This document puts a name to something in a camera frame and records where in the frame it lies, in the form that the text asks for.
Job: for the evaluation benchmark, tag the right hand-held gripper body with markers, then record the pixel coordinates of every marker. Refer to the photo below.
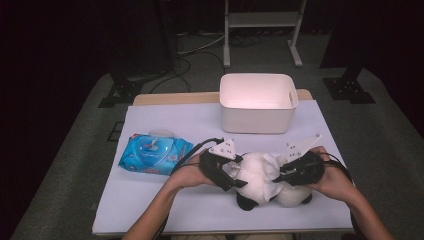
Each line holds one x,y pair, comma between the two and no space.
306,168

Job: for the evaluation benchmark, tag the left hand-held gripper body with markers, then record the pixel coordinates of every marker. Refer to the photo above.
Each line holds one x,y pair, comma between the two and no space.
215,166

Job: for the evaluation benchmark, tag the panda plush toy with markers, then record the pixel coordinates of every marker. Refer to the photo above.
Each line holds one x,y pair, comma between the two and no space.
253,173

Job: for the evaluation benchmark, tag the white wet wipe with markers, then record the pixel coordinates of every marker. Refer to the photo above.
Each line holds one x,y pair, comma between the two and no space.
271,190

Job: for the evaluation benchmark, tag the white storage box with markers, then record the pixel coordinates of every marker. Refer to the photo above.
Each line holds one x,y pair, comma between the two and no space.
256,120

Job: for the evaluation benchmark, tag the blue wet wipes pack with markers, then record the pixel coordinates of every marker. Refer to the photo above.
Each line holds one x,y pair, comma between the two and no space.
143,156

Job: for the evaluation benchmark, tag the person's left hand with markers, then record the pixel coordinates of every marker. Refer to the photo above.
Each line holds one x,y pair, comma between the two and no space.
190,173

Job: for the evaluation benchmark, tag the person's right hand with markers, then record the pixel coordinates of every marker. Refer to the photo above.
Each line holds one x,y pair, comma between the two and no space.
336,181

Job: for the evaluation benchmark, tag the white table mat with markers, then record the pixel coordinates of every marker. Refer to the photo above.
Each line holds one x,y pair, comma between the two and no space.
186,213

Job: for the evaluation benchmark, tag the light wooden table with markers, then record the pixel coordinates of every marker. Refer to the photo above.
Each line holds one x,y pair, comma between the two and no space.
173,98

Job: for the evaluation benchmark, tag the black stand base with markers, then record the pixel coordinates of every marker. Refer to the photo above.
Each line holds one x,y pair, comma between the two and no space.
120,95
350,91

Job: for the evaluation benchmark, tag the white metal stand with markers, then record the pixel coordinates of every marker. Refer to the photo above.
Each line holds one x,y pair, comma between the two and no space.
260,19

